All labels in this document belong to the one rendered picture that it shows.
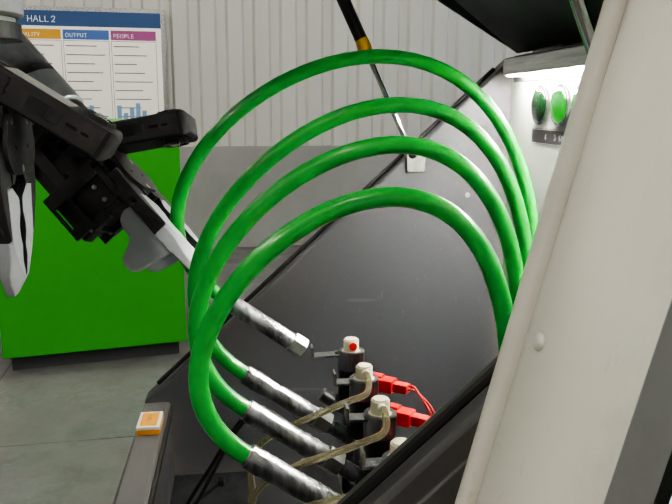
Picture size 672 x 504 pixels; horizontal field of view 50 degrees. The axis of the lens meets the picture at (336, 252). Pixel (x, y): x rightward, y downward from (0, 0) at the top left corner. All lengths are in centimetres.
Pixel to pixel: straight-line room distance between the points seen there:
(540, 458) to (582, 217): 11
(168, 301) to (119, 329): 30
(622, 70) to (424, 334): 80
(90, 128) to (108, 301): 351
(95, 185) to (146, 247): 8
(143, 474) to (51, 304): 320
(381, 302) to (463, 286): 13
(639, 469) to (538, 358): 10
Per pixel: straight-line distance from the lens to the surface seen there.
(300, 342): 75
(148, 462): 95
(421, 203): 49
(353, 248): 106
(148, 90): 711
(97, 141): 58
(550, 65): 91
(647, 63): 35
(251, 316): 74
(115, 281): 406
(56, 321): 411
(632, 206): 32
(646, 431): 28
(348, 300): 108
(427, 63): 74
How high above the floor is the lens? 138
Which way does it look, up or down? 11 degrees down
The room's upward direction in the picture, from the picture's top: straight up
